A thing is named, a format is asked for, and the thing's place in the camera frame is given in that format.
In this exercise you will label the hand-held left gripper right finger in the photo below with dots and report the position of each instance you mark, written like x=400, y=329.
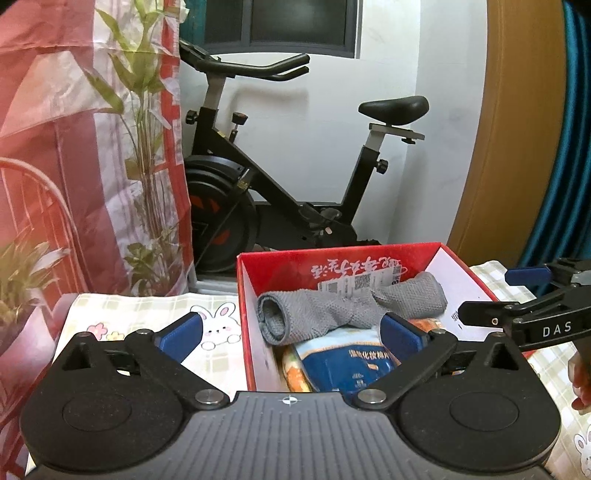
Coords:
x=401, y=334

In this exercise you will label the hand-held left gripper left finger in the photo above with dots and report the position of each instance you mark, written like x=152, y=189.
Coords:
x=180, y=334

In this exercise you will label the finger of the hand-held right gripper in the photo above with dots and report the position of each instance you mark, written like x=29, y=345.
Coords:
x=524, y=274
x=485, y=313

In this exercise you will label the light blue cotton pad packet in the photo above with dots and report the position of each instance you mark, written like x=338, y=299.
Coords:
x=341, y=364

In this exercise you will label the grey knit sock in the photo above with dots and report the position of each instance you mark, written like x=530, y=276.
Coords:
x=314, y=309

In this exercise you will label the orange and blue snack packet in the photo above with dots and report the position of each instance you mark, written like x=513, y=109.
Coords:
x=292, y=374

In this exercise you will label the red strawberry print box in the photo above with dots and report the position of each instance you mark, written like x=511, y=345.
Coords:
x=277, y=267

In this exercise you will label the person's right hand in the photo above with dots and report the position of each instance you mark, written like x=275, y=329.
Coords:
x=582, y=383

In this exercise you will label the green checked rabbit tablecloth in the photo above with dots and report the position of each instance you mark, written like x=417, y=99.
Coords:
x=138, y=314

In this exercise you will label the black exercise bike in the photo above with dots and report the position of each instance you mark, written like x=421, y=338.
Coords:
x=221, y=221

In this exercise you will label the wooden door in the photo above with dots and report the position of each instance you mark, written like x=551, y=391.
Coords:
x=508, y=138

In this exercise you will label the blue curtain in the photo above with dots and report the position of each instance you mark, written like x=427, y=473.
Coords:
x=572, y=138

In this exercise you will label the red plant print curtain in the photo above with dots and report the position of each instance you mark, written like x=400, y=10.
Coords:
x=55, y=138

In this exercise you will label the dark window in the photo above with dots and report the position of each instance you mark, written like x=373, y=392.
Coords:
x=300, y=23

